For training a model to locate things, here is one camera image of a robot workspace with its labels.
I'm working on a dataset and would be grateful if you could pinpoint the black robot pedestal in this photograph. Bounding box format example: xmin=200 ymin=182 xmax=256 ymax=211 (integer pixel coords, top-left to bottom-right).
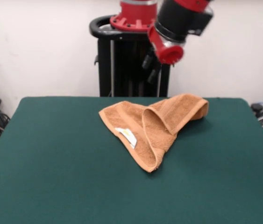
xmin=89 ymin=15 xmax=172 ymax=98

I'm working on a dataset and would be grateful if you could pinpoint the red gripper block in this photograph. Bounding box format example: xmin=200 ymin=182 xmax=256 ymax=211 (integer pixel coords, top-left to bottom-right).
xmin=142 ymin=26 xmax=185 ymax=84

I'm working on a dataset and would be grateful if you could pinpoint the tan terry towel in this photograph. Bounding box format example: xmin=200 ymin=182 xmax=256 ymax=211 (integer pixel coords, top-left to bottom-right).
xmin=98 ymin=93 xmax=210 ymax=174

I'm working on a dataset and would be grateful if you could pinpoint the dark green table cloth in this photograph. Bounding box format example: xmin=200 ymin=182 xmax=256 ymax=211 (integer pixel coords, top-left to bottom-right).
xmin=0 ymin=97 xmax=263 ymax=224

